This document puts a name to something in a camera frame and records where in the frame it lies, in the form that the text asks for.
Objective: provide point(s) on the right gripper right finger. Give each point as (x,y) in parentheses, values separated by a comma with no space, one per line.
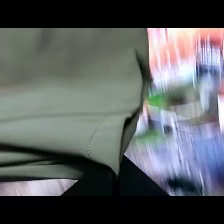
(136,181)

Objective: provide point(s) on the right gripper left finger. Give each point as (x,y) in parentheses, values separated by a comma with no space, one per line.
(100,185)

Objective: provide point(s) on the brown garment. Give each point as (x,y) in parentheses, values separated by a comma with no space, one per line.
(66,100)

